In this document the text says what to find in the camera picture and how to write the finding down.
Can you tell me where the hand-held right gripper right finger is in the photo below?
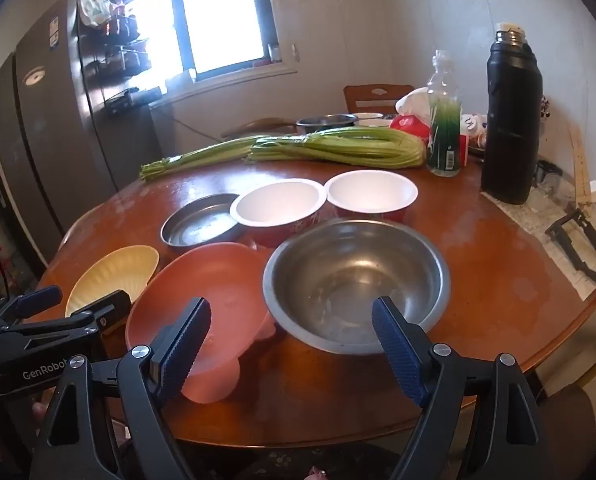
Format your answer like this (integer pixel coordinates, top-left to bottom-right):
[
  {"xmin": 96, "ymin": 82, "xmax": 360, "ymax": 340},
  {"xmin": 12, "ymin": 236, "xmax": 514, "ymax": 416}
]
[{"xmin": 371, "ymin": 296, "xmax": 559, "ymax": 480}]

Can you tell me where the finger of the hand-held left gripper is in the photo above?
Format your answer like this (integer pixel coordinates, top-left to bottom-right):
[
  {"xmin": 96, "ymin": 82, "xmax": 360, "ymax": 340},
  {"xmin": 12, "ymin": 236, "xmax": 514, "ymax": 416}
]
[
  {"xmin": 0, "ymin": 285, "xmax": 63, "ymax": 333},
  {"xmin": 0, "ymin": 290, "xmax": 132, "ymax": 357}
]

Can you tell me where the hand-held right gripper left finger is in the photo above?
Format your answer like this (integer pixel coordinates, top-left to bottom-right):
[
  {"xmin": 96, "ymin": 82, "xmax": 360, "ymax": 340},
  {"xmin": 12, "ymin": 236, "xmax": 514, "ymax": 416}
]
[{"xmin": 30, "ymin": 296, "xmax": 212, "ymax": 480}]

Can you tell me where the yellow scalloped plate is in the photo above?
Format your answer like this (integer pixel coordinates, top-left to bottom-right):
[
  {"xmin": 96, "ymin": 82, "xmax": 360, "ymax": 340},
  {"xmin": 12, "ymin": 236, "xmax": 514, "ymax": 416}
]
[{"xmin": 65, "ymin": 245, "xmax": 160, "ymax": 318}]

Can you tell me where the salmon pink footed plate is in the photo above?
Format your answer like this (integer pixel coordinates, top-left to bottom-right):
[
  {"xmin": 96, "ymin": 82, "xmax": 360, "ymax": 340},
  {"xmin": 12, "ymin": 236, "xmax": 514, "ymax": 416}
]
[{"xmin": 125, "ymin": 242, "xmax": 279, "ymax": 404}]

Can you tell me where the large steel bowl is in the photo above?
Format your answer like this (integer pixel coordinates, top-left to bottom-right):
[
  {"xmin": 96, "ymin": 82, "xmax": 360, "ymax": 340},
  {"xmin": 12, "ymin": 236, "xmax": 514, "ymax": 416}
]
[{"xmin": 262, "ymin": 218, "xmax": 452, "ymax": 356}]

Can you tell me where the shallow steel plate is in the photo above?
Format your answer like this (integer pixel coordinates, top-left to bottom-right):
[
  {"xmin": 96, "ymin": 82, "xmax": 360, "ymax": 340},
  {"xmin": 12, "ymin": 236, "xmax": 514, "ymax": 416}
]
[{"xmin": 160, "ymin": 193, "xmax": 246, "ymax": 253}]

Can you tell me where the dark cabinet with red decoration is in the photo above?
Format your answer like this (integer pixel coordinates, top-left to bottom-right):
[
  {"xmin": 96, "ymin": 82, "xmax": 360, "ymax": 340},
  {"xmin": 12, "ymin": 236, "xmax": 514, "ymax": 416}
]
[{"xmin": 0, "ymin": 180, "xmax": 49, "ymax": 306}]

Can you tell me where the grey refrigerator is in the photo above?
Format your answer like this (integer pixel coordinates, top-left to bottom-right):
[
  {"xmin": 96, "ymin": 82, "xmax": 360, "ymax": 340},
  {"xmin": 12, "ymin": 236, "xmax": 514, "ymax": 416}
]
[{"xmin": 0, "ymin": 0, "xmax": 179, "ymax": 271}]

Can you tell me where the long thin celery bundle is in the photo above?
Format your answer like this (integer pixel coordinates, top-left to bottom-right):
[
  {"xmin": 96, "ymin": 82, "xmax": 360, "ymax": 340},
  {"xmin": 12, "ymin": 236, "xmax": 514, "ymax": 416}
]
[{"xmin": 139, "ymin": 132, "xmax": 299, "ymax": 182}]

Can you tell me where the printed paper sheet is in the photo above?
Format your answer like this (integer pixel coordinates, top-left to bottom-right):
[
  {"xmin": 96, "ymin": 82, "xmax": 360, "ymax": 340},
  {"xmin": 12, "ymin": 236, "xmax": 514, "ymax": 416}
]
[{"xmin": 483, "ymin": 180, "xmax": 596, "ymax": 303}]

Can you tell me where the clear bottle green label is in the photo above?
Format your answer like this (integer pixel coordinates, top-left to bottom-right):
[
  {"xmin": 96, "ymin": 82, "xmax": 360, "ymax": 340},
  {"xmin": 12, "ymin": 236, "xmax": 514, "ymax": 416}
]
[{"xmin": 426, "ymin": 50, "xmax": 463, "ymax": 177}]

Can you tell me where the thick celery bundle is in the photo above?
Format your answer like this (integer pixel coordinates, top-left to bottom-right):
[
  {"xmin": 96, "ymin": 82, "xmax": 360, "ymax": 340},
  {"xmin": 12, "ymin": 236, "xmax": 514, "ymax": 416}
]
[{"xmin": 245, "ymin": 126, "xmax": 427, "ymax": 169}]

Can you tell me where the red plastic bag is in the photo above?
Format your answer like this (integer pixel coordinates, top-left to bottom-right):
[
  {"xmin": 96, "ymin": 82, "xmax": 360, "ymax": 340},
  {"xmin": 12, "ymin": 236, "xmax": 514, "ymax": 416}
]
[{"xmin": 389, "ymin": 114, "xmax": 431, "ymax": 142}]

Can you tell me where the clear glass jar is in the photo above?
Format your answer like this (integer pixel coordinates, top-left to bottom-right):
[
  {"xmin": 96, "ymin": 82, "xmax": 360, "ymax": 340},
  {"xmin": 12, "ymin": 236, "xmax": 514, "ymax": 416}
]
[{"xmin": 533, "ymin": 160, "xmax": 564, "ymax": 196}]

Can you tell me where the white ceramic bowl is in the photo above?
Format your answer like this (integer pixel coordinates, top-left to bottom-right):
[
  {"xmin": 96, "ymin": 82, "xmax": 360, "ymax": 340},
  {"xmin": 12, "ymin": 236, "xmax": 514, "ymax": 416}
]
[{"xmin": 350, "ymin": 112, "xmax": 395, "ymax": 128}]

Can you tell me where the wooden chair curved back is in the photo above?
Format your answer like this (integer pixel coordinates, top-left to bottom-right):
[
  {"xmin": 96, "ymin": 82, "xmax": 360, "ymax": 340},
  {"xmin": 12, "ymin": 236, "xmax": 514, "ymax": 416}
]
[{"xmin": 221, "ymin": 118, "xmax": 299, "ymax": 142}]

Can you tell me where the small white bottle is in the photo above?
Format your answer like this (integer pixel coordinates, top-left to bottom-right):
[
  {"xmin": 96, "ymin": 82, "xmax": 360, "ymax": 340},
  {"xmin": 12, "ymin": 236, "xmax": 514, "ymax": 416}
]
[{"xmin": 460, "ymin": 112, "xmax": 489, "ymax": 148}]

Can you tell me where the steel pot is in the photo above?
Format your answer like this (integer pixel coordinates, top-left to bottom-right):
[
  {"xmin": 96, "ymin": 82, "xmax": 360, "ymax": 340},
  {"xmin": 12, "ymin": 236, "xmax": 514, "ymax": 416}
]
[{"xmin": 296, "ymin": 114, "xmax": 359, "ymax": 136}]

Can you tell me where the white plastic bag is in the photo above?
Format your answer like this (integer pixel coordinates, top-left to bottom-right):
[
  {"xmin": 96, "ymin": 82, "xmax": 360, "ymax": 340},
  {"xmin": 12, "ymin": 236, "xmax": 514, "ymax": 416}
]
[{"xmin": 395, "ymin": 87, "xmax": 431, "ymax": 117}]

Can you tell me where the black thermos flask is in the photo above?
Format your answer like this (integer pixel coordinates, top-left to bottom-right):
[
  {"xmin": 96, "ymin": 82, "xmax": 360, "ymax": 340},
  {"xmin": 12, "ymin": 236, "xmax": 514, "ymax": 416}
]
[{"xmin": 480, "ymin": 22, "xmax": 544, "ymax": 206}]

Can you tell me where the black rack with jars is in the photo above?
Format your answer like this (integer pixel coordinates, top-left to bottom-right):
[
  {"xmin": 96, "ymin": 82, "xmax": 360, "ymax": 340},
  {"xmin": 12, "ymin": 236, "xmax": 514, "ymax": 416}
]
[{"xmin": 78, "ymin": 0, "xmax": 165, "ymax": 116}]

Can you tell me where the wooden chair with cutout back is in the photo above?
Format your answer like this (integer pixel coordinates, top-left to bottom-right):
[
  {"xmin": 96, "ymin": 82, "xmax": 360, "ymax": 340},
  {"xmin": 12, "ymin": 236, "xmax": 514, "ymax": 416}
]
[{"xmin": 343, "ymin": 83, "xmax": 415, "ymax": 115}]

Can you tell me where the wooden stick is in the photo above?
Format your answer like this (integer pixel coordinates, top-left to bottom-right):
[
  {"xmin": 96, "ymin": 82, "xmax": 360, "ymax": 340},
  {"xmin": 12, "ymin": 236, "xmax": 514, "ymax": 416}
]
[{"xmin": 568, "ymin": 124, "xmax": 595, "ymax": 211}]

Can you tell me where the window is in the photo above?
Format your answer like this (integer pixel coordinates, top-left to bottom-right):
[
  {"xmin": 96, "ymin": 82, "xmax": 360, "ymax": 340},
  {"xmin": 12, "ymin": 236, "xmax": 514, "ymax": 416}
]
[{"xmin": 95, "ymin": 0, "xmax": 281, "ymax": 78}]

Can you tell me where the black metal bracket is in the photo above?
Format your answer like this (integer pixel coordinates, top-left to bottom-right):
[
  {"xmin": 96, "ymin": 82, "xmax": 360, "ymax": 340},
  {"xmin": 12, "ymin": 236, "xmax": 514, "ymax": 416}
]
[{"xmin": 545, "ymin": 209, "xmax": 596, "ymax": 284}]

